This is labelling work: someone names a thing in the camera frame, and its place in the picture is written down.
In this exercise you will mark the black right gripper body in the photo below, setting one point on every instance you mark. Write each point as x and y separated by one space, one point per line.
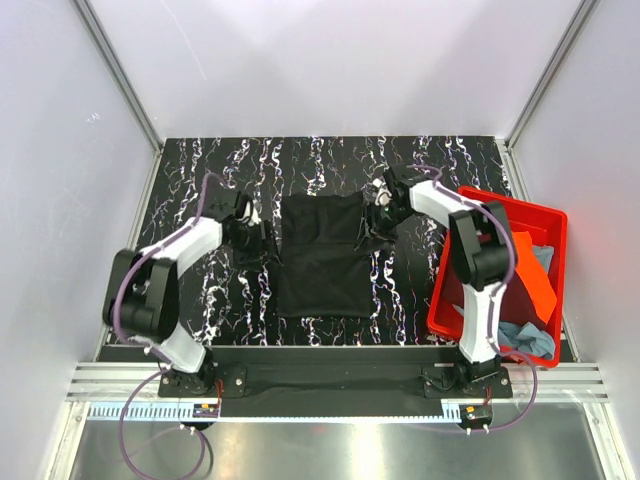
384 221

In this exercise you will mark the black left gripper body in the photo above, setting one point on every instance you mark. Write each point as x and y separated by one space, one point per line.
249 246

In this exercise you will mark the black t shirt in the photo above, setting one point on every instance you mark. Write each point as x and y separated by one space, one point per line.
322 272

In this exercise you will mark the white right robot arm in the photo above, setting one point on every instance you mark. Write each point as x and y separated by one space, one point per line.
481 251

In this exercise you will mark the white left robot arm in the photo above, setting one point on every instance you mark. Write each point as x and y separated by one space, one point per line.
142 301

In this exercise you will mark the orange t shirt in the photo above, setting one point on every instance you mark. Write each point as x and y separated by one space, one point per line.
534 295

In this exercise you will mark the left orange connector box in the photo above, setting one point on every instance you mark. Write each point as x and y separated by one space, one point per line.
206 410

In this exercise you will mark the orange connector box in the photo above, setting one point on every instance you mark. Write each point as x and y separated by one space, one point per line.
477 413
206 410

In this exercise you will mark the red plastic bin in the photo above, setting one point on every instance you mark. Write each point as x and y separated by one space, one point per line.
547 228

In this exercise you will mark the light blue t shirt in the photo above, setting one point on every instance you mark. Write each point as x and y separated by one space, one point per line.
525 335

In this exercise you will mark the right orange connector box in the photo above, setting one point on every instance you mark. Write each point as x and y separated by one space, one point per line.
477 413

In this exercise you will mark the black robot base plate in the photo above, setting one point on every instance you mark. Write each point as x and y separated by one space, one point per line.
344 375

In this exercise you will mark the white slotted cable duct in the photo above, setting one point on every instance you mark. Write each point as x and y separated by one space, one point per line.
423 411

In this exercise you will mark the left aluminium corner post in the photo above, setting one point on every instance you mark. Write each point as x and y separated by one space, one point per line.
108 54

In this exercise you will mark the aluminium corner post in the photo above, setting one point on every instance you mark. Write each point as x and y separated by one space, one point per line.
108 54
577 23

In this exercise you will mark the right aluminium corner post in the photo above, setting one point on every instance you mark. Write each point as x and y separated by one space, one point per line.
577 23

